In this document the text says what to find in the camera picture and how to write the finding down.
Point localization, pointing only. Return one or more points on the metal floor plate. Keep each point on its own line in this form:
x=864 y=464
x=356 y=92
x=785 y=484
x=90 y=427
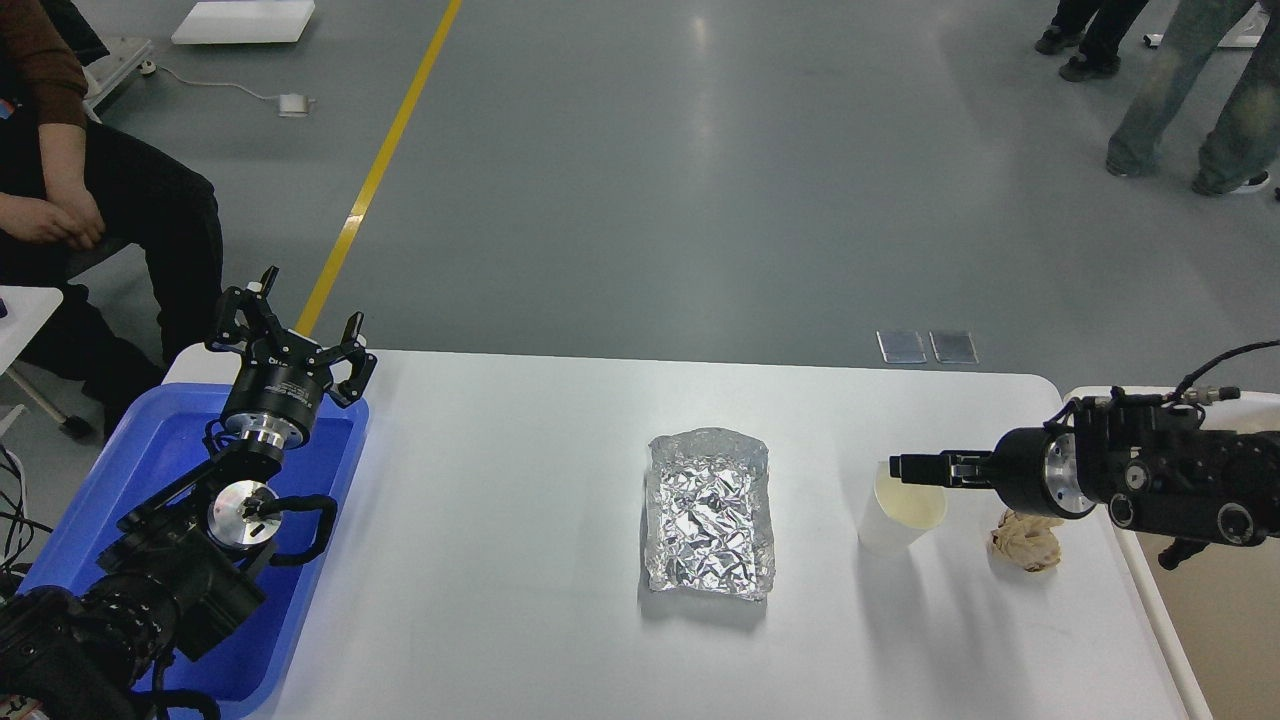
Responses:
x=901 y=347
x=954 y=347

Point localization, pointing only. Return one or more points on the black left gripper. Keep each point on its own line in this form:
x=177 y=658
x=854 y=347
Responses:
x=279 y=389

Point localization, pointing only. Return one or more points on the aluminium foil tray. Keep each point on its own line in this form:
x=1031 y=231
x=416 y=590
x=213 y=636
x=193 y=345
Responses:
x=707 y=519

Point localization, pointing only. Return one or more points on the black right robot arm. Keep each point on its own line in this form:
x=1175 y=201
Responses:
x=1147 y=459

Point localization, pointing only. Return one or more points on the person in black trousers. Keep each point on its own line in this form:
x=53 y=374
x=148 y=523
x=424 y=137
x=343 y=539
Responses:
x=1093 y=30

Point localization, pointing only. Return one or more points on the right metal floor plate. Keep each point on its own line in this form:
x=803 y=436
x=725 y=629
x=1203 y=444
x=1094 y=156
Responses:
x=954 y=347

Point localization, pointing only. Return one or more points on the white flat board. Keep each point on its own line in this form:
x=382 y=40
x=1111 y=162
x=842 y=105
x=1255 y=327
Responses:
x=244 y=22

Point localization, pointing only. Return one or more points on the white side table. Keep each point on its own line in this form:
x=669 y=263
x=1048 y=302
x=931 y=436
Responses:
x=26 y=312

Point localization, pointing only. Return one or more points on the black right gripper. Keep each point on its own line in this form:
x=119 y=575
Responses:
x=1033 y=470

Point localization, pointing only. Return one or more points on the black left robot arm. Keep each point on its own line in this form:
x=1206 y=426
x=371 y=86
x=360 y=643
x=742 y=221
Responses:
x=182 y=577

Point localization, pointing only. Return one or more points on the person in black clothes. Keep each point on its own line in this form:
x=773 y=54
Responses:
x=70 y=183

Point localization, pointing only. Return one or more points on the beige plastic bin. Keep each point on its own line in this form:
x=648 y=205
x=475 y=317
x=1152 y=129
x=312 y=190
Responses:
x=1216 y=621

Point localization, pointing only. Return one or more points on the crumpled brown paper ball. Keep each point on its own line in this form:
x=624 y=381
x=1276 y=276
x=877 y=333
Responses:
x=1026 y=541

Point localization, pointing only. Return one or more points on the left metal floor plate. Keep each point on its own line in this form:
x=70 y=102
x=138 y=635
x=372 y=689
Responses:
x=901 y=347

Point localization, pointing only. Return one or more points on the white power adapter with cable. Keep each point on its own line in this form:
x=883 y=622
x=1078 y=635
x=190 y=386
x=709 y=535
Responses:
x=286 y=105

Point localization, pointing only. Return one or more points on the blue plastic bin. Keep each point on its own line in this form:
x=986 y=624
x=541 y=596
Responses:
x=161 y=438

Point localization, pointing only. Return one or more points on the white paper cup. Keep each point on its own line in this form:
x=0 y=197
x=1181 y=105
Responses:
x=898 y=514

